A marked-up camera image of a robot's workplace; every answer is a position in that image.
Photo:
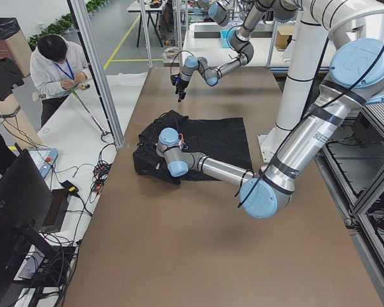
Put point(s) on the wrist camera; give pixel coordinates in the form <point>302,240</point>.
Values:
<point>174,79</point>

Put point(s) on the teach pendant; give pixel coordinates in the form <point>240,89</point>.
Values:
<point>44,158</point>

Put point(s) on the black t-shirt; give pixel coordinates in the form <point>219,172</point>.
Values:
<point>224,140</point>

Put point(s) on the cardboard box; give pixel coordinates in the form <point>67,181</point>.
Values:
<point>284,36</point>

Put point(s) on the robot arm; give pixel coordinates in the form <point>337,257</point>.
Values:
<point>238,39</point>
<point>337,67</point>

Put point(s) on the blue plastic bin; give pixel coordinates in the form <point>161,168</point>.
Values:
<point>225,36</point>

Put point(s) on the metal rod tool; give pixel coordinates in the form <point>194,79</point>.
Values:
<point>103,132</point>

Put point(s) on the black Huawei monitor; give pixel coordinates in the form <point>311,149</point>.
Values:
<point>25,200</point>

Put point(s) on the aluminium frame post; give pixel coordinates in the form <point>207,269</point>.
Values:
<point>84,30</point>

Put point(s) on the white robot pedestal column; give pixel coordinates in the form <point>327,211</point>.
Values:
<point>309,49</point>

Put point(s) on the person in white hoodie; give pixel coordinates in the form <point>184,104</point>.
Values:
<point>57,66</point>

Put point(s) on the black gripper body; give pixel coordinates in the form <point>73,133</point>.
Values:
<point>182,84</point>

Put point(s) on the white side table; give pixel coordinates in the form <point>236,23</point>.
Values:
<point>97,203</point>

